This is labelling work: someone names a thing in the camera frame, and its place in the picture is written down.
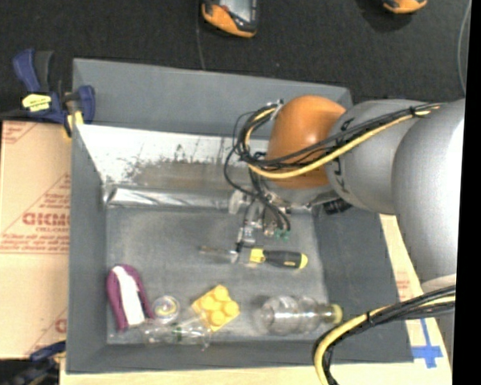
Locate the black and yellow screwdriver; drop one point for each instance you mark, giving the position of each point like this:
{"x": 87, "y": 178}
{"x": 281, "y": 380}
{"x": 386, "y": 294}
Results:
{"x": 277, "y": 259}

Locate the yellow studded toy block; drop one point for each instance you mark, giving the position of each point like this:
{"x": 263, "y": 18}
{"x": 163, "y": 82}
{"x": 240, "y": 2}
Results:
{"x": 217, "y": 305}

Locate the clear plastic bottle, yellow cap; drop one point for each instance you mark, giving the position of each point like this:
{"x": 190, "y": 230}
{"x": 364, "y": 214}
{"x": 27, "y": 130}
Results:
{"x": 290, "y": 316}

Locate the clear glass ball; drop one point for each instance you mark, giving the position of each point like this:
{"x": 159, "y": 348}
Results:
{"x": 165, "y": 309}

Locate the clear glass bottle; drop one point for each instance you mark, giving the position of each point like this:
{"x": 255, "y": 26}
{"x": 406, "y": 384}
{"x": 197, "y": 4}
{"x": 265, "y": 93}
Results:
{"x": 177, "y": 334}

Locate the grey metal bin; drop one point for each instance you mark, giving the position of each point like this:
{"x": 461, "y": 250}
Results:
{"x": 182, "y": 233}

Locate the brown cardboard board, red print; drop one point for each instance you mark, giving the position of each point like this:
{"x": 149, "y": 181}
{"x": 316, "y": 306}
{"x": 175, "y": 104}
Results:
{"x": 28, "y": 257}

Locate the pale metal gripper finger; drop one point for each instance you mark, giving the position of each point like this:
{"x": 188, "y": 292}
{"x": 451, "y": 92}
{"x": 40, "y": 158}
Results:
{"x": 251, "y": 233}
{"x": 240, "y": 246}

